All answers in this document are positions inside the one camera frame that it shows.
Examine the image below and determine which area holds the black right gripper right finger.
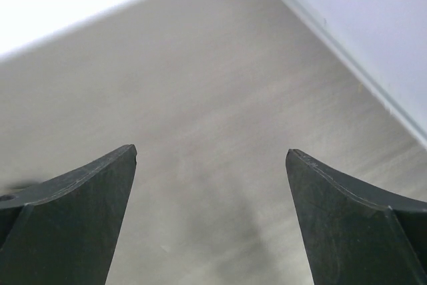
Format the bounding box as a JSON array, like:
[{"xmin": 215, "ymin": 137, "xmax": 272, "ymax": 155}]
[{"xmin": 286, "ymin": 149, "xmax": 426, "ymax": 284}]

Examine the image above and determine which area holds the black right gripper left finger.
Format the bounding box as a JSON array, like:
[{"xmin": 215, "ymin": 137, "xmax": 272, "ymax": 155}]
[{"xmin": 1, "ymin": 145, "xmax": 137, "ymax": 284}]

